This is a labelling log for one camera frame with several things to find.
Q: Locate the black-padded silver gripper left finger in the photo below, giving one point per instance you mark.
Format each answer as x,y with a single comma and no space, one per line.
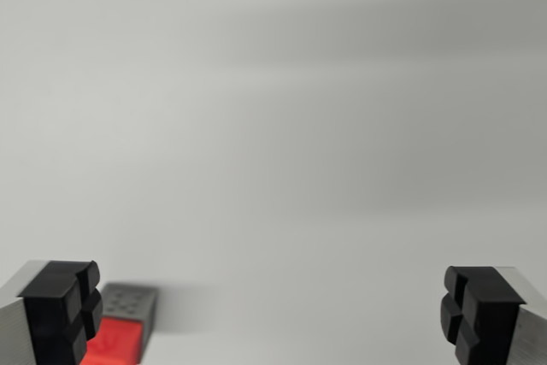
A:
47,318

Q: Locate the black-padded silver gripper right finger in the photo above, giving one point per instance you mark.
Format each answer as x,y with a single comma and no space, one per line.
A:
491,318

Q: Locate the red embossed cube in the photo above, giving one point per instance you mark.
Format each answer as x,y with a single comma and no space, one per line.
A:
114,339

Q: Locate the grey embossed cube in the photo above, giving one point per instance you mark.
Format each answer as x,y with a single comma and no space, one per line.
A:
128,300

